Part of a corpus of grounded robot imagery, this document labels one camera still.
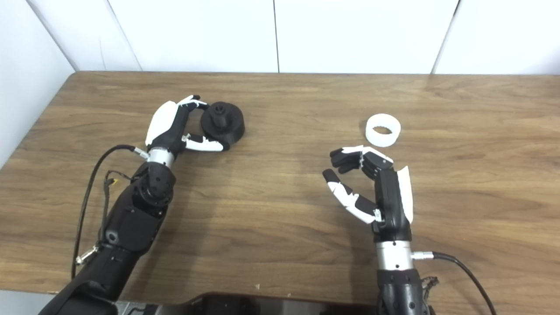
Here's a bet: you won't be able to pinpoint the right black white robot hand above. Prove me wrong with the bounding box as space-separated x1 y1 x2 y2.
322 145 414 243

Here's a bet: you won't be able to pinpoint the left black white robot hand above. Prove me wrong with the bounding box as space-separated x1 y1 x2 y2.
145 95 230 154

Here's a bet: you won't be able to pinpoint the round black plastic part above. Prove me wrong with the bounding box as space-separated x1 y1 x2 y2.
200 101 246 147

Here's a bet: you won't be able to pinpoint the white plastic ring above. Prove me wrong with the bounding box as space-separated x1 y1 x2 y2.
365 113 401 147

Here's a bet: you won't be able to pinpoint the black robot torso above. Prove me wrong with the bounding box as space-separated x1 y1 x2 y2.
116 292 379 315

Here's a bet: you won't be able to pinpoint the thin right arm wires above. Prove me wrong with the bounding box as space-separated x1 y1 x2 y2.
420 276 439 303

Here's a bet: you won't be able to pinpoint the thin arm wires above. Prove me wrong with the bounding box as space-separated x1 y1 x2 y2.
98 170 132 245
420 276 439 303

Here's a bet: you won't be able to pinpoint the thin left arm wires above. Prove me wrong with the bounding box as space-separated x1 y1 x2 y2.
98 170 132 245

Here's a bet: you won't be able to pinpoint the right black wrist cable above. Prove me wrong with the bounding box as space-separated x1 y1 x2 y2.
411 250 497 315

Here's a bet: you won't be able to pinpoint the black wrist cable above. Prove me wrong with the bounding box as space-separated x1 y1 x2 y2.
411 250 497 315
71 145 149 280

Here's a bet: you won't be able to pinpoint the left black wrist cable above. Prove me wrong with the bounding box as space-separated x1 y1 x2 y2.
71 145 149 280

